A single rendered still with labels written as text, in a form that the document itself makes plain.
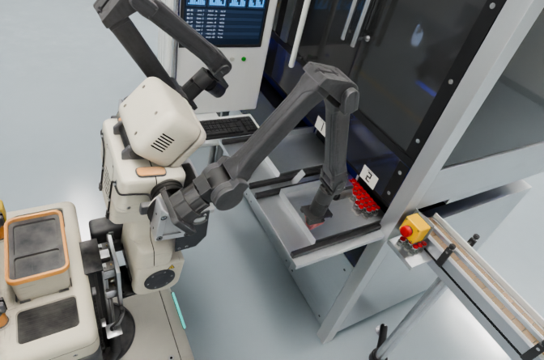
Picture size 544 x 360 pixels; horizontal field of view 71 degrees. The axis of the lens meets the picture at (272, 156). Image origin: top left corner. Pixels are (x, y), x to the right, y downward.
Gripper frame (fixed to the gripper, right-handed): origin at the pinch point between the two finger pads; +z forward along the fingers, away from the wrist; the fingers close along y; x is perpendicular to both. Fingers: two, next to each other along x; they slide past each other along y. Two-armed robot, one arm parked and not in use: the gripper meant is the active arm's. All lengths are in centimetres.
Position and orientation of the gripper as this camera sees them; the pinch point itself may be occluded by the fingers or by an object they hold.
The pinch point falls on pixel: (308, 228)
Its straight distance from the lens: 139.4
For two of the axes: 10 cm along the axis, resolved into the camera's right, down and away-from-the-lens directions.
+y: 8.5, -0.9, 5.2
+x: -4.5, -6.3, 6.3
